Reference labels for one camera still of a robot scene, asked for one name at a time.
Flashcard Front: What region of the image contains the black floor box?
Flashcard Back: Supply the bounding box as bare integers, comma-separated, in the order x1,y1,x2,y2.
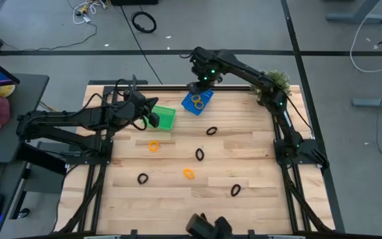
110,0,159,6

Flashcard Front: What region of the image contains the long white cable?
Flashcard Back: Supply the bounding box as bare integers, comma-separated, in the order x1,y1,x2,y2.
350,0,382,73

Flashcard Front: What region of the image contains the black bulky object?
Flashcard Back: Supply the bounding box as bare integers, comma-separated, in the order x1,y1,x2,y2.
185,212,235,238

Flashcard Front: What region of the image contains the dark grey low desk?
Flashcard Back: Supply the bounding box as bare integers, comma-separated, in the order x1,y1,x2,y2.
0,162,29,239

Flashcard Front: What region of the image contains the white cable bundle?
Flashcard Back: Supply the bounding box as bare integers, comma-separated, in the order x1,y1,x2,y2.
72,0,107,25

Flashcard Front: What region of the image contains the grey desk foot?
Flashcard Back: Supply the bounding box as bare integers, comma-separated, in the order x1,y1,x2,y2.
326,0,382,24
351,89,382,109

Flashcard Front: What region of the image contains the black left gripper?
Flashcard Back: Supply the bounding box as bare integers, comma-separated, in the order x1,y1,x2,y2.
132,94,160,129

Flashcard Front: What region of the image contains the thin black floor cable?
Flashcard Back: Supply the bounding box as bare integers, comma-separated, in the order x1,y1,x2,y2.
11,21,98,52

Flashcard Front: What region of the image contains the potted artificial plant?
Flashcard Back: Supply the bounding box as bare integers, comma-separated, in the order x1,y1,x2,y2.
251,69,292,100

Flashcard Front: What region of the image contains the coiled black cable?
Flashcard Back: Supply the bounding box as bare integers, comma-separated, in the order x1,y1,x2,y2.
131,11,158,34

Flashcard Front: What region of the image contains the blue plastic basket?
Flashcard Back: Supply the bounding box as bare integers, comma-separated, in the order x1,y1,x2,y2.
180,86,215,116

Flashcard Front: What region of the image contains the green plastic basket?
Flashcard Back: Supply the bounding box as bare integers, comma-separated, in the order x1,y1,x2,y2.
143,105,177,131

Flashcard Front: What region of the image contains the black aluminium table frame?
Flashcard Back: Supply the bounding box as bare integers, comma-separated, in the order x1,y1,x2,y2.
54,74,336,239

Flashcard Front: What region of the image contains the long black floor cable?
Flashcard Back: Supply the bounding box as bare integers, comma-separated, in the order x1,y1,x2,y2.
119,5,164,85

